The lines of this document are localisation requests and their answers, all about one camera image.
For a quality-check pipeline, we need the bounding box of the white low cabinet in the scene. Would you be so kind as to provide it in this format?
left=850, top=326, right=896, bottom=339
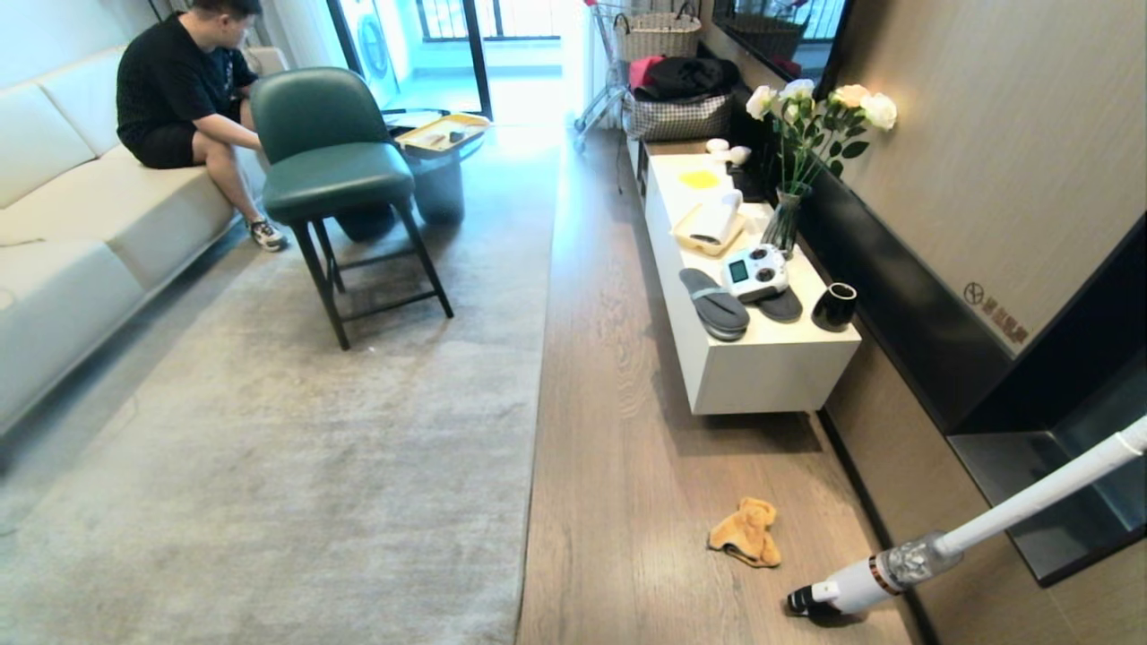
left=637, top=153, right=862, bottom=417

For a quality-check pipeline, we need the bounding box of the woven wicker basket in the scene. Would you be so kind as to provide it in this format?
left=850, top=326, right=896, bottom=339
left=612, top=2, right=703, bottom=63

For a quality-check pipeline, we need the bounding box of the grey rug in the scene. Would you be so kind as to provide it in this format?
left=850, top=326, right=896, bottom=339
left=0, top=125, right=564, bottom=645

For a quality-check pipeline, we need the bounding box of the grey slipper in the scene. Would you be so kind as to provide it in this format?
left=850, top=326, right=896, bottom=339
left=755, top=288, right=804, bottom=323
left=678, top=268, right=751, bottom=342

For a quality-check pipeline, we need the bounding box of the round dark side table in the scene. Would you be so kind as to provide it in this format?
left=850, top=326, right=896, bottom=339
left=381, top=108, right=486, bottom=227

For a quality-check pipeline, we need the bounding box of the black wall shelf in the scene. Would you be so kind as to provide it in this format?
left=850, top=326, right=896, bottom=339
left=946, top=211, right=1147, bottom=589

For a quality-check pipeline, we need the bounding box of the yellow tray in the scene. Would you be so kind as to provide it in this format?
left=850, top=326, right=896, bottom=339
left=395, top=113, right=492, bottom=152
left=670, top=202, right=750, bottom=258

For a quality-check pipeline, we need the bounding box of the glass vase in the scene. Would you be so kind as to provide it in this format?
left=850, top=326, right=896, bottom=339
left=762, top=186, right=813, bottom=260

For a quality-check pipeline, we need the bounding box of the black mug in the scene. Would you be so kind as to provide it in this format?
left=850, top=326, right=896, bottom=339
left=812, top=282, right=858, bottom=332

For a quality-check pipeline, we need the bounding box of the black clothes pile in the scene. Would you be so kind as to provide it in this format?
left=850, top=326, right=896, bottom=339
left=634, top=56, right=742, bottom=101

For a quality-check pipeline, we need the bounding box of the white sofa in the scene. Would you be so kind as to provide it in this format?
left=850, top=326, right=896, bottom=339
left=0, top=45, right=289, bottom=437

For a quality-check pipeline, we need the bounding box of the white remote controller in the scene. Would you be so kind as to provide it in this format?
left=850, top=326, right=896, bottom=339
left=721, top=244, right=790, bottom=303

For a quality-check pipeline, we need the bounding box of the person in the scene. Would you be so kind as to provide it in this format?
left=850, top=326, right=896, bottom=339
left=116, top=0, right=289, bottom=253

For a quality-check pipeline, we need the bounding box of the orange cloth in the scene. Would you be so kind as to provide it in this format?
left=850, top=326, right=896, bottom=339
left=707, top=497, right=782, bottom=569

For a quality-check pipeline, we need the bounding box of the checkered storage basket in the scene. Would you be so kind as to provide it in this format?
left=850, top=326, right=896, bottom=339
left=622, top=90, right=734, bottom=142

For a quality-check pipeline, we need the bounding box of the metal shopping cart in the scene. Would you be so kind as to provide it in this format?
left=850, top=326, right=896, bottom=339
left=573, top=0, right=630, bottom=154

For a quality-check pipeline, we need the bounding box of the white rose bouquet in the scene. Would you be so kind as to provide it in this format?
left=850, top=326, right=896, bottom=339
left=746, top=79, right=899, bottom=196

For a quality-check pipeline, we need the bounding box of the white rolled towel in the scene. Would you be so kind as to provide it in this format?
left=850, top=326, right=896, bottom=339
left=689, top=189, right=745, bottom=245

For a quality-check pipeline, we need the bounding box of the white washing machine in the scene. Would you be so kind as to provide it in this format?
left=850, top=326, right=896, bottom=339
left=340, top=0, right=401, bottom=109

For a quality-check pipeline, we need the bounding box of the green upholstered chair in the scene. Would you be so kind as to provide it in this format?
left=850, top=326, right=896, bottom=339
left=249, top=67, right=454, bottom=351

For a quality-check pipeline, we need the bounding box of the black sliding door frame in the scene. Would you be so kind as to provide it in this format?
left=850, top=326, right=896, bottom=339
left=325, top=0, right=494, bottom=120

